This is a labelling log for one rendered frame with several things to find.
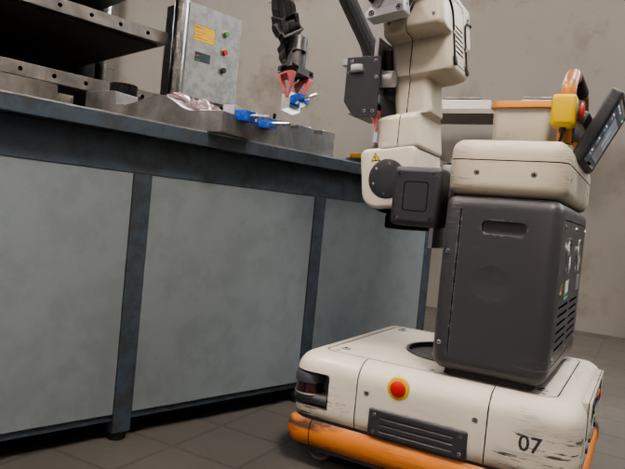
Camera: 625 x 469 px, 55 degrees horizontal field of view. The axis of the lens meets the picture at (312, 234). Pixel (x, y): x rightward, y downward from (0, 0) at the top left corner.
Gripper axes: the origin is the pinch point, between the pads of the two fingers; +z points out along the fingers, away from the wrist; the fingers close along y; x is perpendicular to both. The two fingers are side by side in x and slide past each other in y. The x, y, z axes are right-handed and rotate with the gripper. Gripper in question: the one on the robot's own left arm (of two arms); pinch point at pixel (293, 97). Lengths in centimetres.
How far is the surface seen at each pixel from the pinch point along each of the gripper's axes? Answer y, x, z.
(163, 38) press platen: 6, -74, -40
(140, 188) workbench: 46, -2, 40
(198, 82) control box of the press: -17, -81, -33
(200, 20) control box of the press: -12, -77, -58
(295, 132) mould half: -2.1, 0.1, 10.9
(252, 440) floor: 8, 6, 101
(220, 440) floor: 15, 1, 102
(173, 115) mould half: 38.1, -4.8, 18.0
